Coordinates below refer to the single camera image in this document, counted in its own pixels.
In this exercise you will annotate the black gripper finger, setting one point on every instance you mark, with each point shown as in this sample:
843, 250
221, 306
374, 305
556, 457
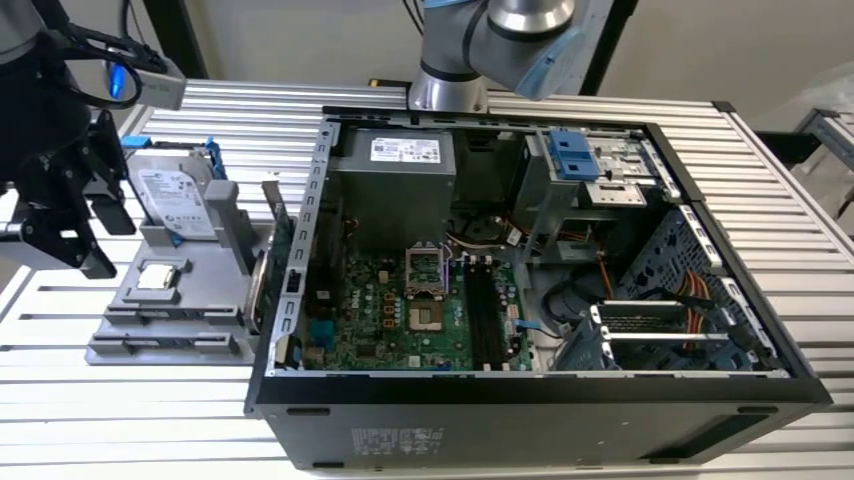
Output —
114, 217
61, 235

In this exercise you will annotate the RAM stick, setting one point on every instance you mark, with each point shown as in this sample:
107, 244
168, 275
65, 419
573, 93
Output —
168, 343
168, 315

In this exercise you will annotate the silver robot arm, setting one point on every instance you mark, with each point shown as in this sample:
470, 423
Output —
461, 50

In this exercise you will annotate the hard disk in blue carrier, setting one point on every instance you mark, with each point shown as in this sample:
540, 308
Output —
170, 195

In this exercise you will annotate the silver CPU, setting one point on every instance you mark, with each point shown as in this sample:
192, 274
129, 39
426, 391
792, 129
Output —
157, 277

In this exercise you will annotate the grey parts rack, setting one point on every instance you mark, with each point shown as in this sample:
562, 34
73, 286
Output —
208, 290

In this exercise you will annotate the graphics card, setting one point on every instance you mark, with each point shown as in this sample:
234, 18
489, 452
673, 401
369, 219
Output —
284, 235

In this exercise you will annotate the grey power supply unit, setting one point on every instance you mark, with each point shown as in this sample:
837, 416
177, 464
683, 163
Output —
394, 200

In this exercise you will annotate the green motherboard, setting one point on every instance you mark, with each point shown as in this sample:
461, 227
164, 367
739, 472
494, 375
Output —
374, 345

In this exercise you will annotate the yellow black connector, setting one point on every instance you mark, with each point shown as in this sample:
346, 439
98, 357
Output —
377, 82

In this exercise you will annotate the CPU socket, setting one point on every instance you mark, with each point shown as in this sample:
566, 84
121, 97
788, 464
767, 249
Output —
428, 316

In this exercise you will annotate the black round fan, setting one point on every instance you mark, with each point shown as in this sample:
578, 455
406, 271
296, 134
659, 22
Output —
477, 230

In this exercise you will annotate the grey metal drive cage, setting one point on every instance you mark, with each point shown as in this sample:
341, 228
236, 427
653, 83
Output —
541, 200

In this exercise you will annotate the black PC case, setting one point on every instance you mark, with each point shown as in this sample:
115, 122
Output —
468, 430

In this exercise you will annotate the blue plastic drive latch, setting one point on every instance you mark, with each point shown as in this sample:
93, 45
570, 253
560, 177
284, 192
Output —
570, 155

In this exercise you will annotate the metal disk bay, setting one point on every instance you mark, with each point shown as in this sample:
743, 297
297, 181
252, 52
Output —
668, 338

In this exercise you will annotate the silver wrist camera blue plug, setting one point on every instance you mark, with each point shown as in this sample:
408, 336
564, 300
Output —
161, 90

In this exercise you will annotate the black frame post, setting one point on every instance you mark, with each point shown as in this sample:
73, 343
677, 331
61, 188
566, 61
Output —
617, 40
190, 35

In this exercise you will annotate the grey metal frame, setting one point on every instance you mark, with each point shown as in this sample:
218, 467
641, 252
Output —
824, 125

